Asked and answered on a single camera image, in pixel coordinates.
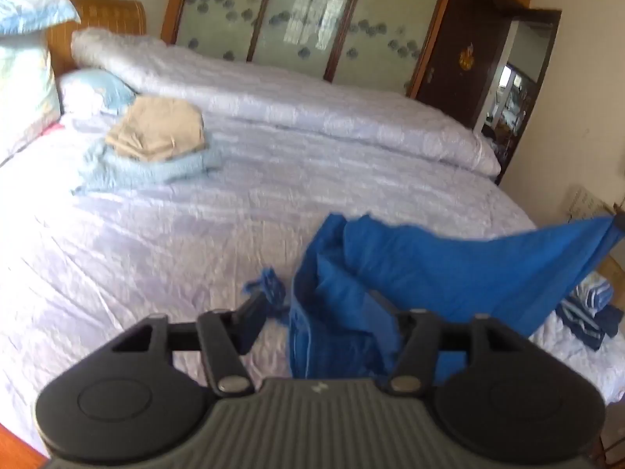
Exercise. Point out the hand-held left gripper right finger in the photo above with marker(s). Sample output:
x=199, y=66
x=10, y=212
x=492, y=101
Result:
x=390, y=320

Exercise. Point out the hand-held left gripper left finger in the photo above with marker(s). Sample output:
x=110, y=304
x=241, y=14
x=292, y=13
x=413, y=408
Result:
x=255, y=321

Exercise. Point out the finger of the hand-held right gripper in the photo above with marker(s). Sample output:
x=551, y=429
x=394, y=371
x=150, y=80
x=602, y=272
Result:
x=618, y=227

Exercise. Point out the blue pants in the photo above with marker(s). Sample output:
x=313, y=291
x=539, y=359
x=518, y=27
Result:
x=390, y=273

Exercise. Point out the folded beige pants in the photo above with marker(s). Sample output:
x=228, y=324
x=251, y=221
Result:
x=156, y=129

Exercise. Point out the white perforated box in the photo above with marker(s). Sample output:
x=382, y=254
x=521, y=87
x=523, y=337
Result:
x=583, y=202

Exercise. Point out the navy striped garment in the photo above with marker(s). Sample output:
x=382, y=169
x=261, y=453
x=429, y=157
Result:
x=588, y=312

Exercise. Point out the bed with lavender bedspread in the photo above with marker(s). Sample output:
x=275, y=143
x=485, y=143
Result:
x=205, y=215

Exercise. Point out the folded light blue garment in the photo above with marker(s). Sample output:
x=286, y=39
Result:
x=141, y=168

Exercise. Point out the golden door ornament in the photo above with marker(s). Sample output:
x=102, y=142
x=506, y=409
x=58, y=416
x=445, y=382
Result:
x=467, y=57

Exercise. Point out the rolled lavender quilt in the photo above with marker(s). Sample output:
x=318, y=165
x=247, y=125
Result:
x=293, y=93

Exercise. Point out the dark wooden door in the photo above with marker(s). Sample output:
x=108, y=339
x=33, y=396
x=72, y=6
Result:
x=459, y=49

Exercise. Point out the light blue pillow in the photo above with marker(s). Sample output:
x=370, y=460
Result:
x=95, y=92

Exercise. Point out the wardrobe with frosted glass doors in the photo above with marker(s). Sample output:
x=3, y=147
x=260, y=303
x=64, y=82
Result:
x=312, y=14

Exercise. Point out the floral patterned pillow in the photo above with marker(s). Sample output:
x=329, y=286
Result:
x=24, y=93

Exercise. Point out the wooden headboard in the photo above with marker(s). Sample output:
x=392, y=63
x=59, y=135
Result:
x=97, y=24

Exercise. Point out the pale blue printed pillow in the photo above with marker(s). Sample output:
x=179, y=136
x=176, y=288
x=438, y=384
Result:
x=29, y=10

